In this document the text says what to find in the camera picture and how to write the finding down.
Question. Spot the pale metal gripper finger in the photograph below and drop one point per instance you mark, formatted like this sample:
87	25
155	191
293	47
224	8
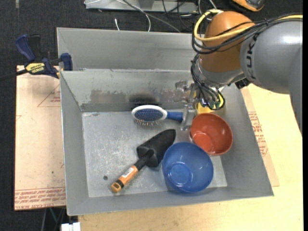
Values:
189	110
185	124

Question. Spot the yellow plastic object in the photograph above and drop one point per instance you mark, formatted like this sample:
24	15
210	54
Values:
201	109

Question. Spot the red plastic bowl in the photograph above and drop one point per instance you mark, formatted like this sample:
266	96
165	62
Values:
211	133

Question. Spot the blue and white hairbrush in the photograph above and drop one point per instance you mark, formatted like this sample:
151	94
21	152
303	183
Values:
149	114

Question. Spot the blue plastic bowl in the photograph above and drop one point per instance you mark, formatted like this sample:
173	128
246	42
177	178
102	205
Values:
187	167

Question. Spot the grey metal bin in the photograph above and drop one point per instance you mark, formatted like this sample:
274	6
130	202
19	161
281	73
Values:
108	138

